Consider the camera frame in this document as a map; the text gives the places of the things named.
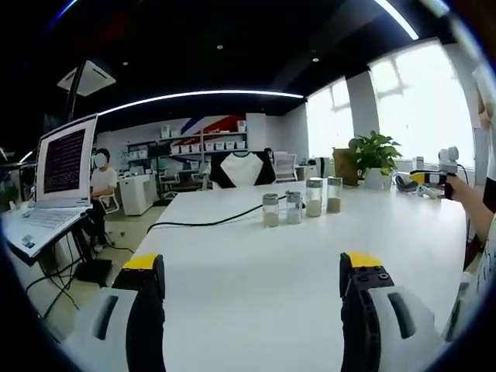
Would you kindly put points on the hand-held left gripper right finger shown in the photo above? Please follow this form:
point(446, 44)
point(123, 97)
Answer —
point(360, 310)

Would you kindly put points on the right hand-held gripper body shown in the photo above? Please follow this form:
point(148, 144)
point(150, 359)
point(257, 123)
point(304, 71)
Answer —
point(449, 160)

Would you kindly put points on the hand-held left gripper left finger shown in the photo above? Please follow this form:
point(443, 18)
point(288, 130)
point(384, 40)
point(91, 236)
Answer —
point(145, 310)

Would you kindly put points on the tall seasoning bottle tan powder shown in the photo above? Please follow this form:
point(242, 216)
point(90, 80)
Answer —
point(334, 199)

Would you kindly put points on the tall seasoning bottle pale powder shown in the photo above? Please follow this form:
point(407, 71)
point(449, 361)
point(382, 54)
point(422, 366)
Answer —
point(314, 203)

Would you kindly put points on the short seasoning bottle white powder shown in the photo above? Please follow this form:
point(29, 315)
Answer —
point(293, 211)

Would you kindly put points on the short seasoning bottle beige powder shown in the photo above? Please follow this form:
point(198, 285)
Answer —
point(271, 215)

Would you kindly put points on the person's right hand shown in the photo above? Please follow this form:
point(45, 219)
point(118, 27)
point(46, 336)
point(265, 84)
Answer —
point(461, 190)

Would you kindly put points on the white controller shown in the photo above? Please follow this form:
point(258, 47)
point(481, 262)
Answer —
point(425, 191)

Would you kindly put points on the green potted plant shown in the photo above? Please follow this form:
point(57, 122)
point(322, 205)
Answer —
point(374, 151)

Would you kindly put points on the brown box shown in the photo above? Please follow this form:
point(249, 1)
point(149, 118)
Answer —
point(343, 166)

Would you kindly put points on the white cabinet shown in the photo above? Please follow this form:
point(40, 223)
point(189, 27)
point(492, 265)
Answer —
point(135, 193)

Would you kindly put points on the person's white printed shirt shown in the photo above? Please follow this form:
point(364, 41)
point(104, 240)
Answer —
point(484, 279)

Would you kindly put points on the chair with black-white shirt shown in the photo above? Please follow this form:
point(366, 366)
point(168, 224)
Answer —
point(238, 170)

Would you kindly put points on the white laptop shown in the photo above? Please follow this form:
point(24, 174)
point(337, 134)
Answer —
point(62, 162)

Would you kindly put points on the shelf with white bins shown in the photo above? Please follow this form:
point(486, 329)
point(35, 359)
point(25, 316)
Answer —
point(209, 145)

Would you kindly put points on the ceiling light strip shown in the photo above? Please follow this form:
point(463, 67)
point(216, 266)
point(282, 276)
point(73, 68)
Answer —
point(201, 96)

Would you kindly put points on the ceiling air conditioner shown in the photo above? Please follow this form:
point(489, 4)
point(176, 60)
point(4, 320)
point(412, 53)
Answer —
point(87, 79)

